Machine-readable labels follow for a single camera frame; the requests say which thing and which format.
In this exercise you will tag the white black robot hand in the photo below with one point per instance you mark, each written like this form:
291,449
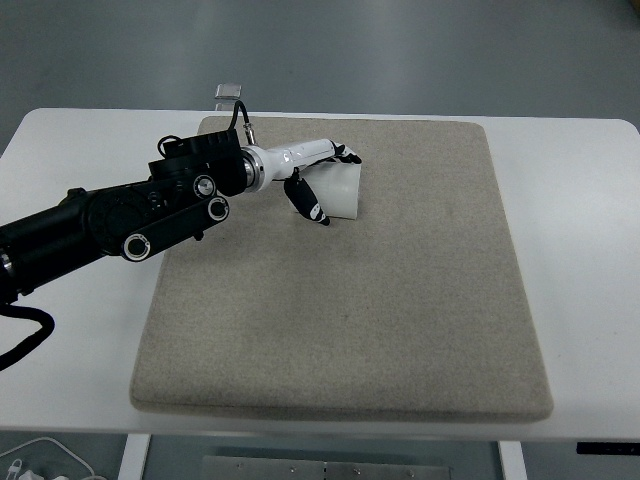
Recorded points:
295,157

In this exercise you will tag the white ceramic cup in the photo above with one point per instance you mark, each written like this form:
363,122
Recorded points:
342,195

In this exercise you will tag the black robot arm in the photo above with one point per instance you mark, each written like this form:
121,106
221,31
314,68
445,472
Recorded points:
115,220

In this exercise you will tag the small silver floor plate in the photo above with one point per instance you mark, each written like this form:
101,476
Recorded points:
224,106

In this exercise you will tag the beige fabric mat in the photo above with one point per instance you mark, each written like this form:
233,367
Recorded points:
350,310

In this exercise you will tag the grey metal plate with screws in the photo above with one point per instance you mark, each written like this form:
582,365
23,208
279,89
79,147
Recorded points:
325,470

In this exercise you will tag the white table leg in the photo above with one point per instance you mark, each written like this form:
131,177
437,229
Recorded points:
134,457
511,462

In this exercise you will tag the black table control panel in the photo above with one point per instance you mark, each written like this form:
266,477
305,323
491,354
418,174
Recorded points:
607,448

